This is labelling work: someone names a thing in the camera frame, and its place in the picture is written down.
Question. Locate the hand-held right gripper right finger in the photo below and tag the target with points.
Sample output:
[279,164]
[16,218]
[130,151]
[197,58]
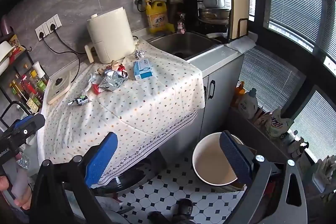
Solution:
[235,158]

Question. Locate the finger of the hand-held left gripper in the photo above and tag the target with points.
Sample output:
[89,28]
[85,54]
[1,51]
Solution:
[26,126]

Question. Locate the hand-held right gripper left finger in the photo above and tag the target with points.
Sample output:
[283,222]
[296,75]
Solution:
[102,158]

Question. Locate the white plastic bucket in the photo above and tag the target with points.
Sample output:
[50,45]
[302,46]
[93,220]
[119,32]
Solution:
[210,161]

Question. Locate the small black green wrapper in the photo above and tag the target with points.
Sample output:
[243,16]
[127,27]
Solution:
[81,100]

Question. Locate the white tissue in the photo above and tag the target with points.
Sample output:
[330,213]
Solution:
[94,81]

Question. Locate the silvery wrapper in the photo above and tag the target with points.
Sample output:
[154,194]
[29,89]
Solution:
[111,81]

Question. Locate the brown wrapper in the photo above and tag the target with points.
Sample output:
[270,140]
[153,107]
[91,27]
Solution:
[115,64]

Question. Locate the blue white medicine box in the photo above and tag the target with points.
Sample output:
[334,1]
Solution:
[143,70]

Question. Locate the aluminium foil ball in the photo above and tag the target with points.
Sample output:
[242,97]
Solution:
[139,54]

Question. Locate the person's left hand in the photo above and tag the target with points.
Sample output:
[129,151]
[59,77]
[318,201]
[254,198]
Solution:
[23,204]

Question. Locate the dark round glass door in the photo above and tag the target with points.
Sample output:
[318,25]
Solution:
[134,176]

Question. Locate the row of seasoning bottles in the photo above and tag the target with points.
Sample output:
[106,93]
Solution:
[31,87]

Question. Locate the printed laundry pouch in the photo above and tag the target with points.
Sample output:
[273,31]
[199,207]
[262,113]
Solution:
[278,124]

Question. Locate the white refill pouch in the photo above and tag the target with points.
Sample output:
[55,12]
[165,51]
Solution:
[249,104]

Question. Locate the floral white tablecloth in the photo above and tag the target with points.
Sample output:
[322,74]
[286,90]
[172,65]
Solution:
[136,113]

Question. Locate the black spice rack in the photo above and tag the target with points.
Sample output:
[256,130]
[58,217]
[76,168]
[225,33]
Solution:
[10,69]

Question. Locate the orange bottle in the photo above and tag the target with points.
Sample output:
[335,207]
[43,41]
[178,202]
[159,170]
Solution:
[240,94]

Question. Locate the black slipper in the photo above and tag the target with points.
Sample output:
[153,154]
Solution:
[186,207]

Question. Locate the grey sink cabinet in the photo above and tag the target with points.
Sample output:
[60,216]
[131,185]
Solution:
[225,77]

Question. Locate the yellow snack packet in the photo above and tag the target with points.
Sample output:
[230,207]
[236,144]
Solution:
[16,43]

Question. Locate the white drip mat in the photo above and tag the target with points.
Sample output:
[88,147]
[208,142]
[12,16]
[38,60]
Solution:
[244,44]

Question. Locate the cream air fryer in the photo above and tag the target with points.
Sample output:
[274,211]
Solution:
[110,32]

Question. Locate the steel kitchen sink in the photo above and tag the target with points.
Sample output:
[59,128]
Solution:
[183,43]

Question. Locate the small pink bottle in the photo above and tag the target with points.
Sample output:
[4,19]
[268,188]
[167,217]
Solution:
[180,24]

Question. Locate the yellow sponge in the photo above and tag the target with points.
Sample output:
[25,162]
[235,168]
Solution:
[170,28]

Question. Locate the metal pan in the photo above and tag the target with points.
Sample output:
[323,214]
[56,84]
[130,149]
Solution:
[214,14]

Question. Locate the beige cutting board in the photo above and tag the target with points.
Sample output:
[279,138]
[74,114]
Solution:
[239,8]

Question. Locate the yellow detergent bottle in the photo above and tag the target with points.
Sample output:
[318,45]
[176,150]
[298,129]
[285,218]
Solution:
[157,16]

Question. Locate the white pot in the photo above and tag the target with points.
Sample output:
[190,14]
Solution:
[212,1]

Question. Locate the grey window blinds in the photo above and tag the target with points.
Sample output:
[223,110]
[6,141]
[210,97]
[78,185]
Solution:
[291,3]

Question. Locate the cream kettle base plate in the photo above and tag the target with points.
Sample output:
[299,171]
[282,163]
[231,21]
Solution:
[61,87]

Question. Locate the white wall socket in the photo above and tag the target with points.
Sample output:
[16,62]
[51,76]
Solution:
[53,23]
[41,31]

